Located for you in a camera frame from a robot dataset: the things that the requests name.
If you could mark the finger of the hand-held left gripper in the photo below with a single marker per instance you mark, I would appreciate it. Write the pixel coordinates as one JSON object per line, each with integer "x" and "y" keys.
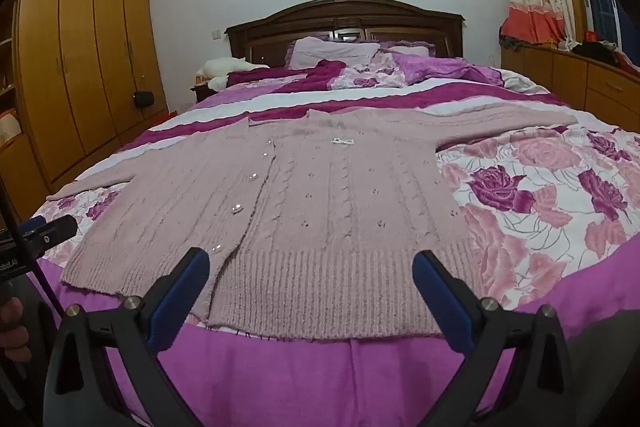
{"x": 47, "y": 234}

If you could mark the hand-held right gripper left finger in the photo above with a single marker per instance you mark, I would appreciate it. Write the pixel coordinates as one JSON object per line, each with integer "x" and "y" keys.
{"x": 176, "y": 302}

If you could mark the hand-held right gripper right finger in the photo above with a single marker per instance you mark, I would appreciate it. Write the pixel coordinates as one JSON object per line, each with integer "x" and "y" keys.
{"x": 440, "y": 302}

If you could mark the pink knitted cardigan sweater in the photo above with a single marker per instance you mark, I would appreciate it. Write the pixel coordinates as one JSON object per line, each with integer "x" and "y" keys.
{"x": 330, "y": 207}

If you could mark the pile of dark clothes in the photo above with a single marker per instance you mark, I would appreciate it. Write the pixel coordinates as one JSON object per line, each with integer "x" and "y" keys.
{"x": 597, "y": 53}

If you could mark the person's left hand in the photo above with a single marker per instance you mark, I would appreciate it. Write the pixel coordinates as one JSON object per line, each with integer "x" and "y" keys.
{"x": 11, "y": 332}

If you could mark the bed with floral purple bedding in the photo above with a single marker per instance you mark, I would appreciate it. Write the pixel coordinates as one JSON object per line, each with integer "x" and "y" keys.
{"x": 525, "y": 187}

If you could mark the small black bag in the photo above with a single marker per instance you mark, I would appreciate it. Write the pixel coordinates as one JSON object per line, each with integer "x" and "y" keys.
{"x": 144, "y": 99}

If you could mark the wooden wardrobe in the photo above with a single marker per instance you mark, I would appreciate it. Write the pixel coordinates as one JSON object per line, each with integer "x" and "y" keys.
{"x": 75, "y": 67}

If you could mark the dark wooden nightstand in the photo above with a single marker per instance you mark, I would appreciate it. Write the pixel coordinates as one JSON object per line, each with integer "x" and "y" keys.
{"x": 201, "y": 93}

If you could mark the purple fleece quilt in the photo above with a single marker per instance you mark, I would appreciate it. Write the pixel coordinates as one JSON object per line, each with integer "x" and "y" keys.
{"x": 440, "y": 69}

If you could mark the white pillow on nightstand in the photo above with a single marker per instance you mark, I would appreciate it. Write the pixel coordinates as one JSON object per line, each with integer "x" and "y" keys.
{"x": 225, "y": 68}

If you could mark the low wooden cabinet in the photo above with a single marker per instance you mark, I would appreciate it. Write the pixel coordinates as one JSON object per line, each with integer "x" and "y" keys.
{"x": 575, "y": 77}

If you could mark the lilac pillow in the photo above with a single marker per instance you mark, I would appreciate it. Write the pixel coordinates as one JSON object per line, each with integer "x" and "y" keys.
{"x": 330, "y": 52}

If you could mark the dark wooden headboard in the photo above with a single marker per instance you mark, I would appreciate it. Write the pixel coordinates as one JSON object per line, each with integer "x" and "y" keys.
{"x": 350, "y": 19}

